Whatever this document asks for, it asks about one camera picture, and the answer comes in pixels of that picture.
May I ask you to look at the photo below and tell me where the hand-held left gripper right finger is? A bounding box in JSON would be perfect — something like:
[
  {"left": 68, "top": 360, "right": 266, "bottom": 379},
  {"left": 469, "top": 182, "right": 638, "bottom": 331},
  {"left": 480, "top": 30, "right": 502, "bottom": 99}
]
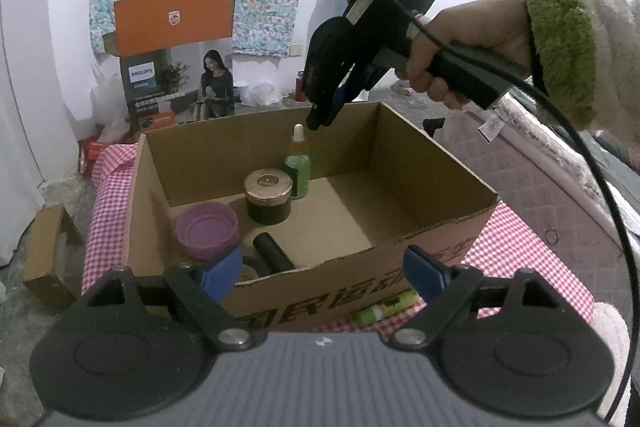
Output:
[{"left": 392, "top": 244, "right": 563, "bottom": 350}]

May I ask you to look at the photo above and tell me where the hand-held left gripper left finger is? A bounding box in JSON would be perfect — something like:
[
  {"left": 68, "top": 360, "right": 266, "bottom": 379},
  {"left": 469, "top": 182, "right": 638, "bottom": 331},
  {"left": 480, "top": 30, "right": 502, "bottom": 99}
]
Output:
[{"left": 80, "top": 246, "right": 256, "bottom": 350}]

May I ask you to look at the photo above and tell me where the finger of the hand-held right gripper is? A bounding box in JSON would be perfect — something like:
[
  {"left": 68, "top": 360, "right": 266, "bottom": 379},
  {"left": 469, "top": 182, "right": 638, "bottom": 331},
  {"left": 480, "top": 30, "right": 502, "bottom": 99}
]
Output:
[
  {"left": 305, "top": 94, "right": 336, "bottom": 131},
  {"left": 324, "top": 82, "right": 372, "bottom": 128}
]

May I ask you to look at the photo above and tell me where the green dropper bottle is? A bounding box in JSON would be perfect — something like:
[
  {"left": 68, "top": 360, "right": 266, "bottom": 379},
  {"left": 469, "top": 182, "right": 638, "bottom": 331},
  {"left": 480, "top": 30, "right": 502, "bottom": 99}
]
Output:
[{"left": 284, "top": 123, "right": 312, "bottom": 200}]

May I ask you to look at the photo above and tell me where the person's right hand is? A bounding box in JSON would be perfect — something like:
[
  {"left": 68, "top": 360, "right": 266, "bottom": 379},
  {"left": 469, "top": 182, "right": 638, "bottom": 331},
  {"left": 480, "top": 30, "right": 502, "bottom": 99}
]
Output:
[{"left": 404, "top": 0, "right": 533, "bottom": 112}]

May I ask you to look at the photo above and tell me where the purple round lid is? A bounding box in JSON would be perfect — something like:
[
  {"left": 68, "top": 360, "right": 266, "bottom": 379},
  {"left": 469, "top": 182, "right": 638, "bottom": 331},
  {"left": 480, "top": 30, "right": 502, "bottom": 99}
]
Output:
[{"left": 174, "top": 202, "right": 241, "bottom": 262}]

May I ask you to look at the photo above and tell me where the green marker pen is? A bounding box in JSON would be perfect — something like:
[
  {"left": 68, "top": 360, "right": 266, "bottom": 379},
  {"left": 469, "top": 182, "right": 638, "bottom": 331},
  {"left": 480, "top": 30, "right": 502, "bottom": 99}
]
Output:
[{"left": 356, "top": 291, "right": 421, "bottom": 324}]

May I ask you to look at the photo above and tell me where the black cylinder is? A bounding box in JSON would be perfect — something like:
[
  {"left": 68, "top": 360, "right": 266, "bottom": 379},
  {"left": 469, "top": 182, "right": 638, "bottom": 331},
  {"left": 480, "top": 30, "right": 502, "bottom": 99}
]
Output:
[{"left": 251, "top": 232, "right": 297, "bottom": 274}]

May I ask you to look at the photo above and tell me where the white plastic bag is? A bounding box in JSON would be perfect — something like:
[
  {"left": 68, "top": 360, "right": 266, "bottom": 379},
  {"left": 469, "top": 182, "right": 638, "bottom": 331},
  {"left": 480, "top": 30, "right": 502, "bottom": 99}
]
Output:
[
  {"left": 241, "top": 82, "right": 283, "bottom": 108},
  {"left": 92, "top": 62, "right": 132, "bottom": 144}
]

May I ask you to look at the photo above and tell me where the dark jar with gold lid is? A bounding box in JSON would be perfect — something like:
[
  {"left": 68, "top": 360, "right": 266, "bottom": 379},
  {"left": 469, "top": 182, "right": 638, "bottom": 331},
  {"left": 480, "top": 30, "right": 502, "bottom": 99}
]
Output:
[{"left": 243, "top": 168, "right": 294, "bottom": 226}]

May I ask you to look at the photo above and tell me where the pink checked cloth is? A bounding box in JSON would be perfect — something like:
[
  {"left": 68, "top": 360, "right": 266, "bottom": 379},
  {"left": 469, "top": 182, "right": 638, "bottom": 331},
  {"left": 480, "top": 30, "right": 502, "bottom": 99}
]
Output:
[{"left": 80, "top": 142, "right": 596, "bottom": 343}]

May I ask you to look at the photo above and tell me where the quilted mattress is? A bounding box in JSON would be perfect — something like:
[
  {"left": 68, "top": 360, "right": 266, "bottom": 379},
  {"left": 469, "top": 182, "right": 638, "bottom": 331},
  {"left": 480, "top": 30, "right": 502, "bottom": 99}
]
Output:
[{"left": 435, "top": 94, "right": 640, "bottom": 303}]

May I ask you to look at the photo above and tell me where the red packet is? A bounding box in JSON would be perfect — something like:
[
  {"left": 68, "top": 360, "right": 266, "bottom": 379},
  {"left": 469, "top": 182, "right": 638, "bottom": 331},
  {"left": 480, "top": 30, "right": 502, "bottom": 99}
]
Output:
[{"left": 77, "top": 136, "right": 113, "bottom": 178}]

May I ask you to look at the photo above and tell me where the orange printed product box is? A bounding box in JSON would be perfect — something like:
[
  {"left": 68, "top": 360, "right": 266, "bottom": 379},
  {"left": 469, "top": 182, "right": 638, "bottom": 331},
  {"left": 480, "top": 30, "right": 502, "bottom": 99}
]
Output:
[{"left": 102, "top": 0, "right": 238, "bottom": 132}]

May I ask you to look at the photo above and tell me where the small cardboard box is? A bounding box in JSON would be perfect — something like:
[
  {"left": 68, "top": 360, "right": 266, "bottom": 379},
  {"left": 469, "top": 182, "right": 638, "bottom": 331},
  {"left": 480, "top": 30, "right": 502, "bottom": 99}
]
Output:
[{"left": 22, "top": 204, "right": 85, "bottom": 315}]

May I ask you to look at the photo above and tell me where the white fleece clothing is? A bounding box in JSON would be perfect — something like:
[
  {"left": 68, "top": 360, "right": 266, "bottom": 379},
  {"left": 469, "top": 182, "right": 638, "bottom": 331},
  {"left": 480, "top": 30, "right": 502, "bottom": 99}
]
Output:
[{"left": 592, "top": 302, "right": 635, "bottom": 427}]

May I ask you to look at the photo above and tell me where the white curtain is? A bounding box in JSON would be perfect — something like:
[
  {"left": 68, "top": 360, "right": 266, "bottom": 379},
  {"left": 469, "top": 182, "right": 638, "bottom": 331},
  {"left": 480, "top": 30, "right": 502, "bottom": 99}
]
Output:
[{"left": 0, "top": 0, "right": 66, "bottom": 268}]

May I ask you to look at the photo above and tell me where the black cable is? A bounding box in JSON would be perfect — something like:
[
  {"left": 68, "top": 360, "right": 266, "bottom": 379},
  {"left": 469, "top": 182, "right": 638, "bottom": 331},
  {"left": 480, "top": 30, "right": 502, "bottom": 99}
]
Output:
[{"left": 412, "top": 12, "right": 630, "bottom": 425}]

